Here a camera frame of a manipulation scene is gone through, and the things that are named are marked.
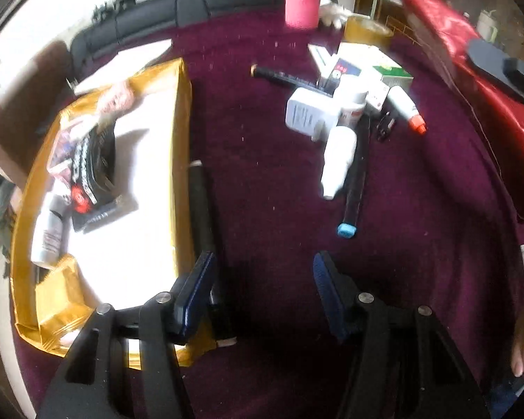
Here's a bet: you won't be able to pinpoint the black gadget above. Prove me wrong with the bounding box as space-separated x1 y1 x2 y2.
92 0 136 22

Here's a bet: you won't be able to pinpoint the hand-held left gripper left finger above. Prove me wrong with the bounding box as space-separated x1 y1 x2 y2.
39 251 217 419

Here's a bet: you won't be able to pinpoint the crumpled white tissues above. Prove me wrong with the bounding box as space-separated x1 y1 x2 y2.
319 0 354 27

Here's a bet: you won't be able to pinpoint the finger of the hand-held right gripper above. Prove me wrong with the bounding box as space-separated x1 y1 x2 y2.
467 38 518 81

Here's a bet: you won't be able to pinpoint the white bottle grey label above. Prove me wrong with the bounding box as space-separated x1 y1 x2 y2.
30 192 68 269

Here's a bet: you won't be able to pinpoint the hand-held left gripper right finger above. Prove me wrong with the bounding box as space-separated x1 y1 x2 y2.
313 251 492 419

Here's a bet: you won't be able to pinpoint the white paper sheet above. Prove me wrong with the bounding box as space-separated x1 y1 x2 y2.
74 38 173 92

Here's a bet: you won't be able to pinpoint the small white box red print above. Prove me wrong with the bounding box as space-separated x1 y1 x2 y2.
364 83 391 112

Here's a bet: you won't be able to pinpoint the gold cardboard box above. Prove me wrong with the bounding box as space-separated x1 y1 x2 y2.
9 58 219 369

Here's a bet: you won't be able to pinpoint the black long tube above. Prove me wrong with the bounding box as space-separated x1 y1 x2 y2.
187 161 239 350

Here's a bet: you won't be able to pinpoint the white box green stripe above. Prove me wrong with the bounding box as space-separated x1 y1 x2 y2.
308 44 339 75

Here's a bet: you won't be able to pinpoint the gold snack bag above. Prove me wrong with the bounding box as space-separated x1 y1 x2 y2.
35 255 99 352

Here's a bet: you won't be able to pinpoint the large white carton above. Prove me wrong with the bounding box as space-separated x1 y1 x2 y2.
285 87 341 140

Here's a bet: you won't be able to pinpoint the red glossy package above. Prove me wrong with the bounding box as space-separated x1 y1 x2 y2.
384 0 524 223

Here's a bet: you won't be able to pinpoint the brown tape roll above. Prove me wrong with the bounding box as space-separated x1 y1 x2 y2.
343 13 394 49

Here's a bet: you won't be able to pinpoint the black snack bag red crab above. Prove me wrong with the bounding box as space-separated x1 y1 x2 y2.
70 128 134 232

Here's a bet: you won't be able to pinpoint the black clip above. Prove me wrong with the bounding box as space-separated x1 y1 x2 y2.
376 111 398 142

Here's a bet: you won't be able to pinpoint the black sofa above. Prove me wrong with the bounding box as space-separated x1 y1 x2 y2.
70 0 289 68

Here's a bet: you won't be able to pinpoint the green and white box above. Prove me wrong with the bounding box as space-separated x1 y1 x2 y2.
341 43 414 91

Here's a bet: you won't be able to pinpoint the plain white bottle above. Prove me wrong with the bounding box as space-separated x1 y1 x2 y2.
320 126 359 200

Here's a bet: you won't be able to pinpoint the white jar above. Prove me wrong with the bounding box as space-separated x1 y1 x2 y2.
334 76 370 129

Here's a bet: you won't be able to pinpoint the clear pouch pink print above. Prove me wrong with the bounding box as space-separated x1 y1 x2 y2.
48 81 134 179

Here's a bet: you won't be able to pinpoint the black pen gold tip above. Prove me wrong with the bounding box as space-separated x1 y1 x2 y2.
250 65 337 97

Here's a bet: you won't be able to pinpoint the black pen blue end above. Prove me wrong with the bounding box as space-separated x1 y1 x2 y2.
337 113 372 240

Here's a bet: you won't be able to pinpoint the white tube orange cap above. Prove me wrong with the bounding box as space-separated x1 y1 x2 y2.
383 86 429 135

